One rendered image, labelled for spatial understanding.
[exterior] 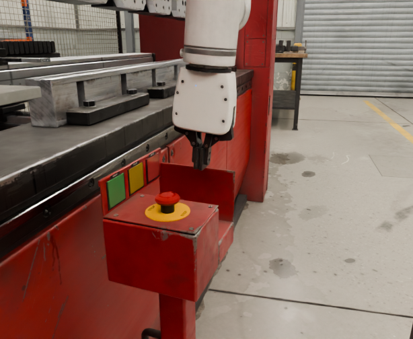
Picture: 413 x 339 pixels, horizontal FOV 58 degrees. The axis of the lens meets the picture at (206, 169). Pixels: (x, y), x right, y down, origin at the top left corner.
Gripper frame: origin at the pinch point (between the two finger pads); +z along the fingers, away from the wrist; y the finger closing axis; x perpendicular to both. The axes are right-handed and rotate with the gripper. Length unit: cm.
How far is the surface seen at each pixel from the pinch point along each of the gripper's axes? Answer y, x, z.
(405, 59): 118, 750, 3
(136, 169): -10.0, -5.1, 2.8
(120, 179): -10.0, -10.1, 3.0
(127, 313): -15.5, 1.3, 41.4
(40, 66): -61, 28, -7
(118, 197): -9.8, -11.0, 5.7
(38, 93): -4.4, -32.4, -14.6
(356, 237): 44, 145, 81
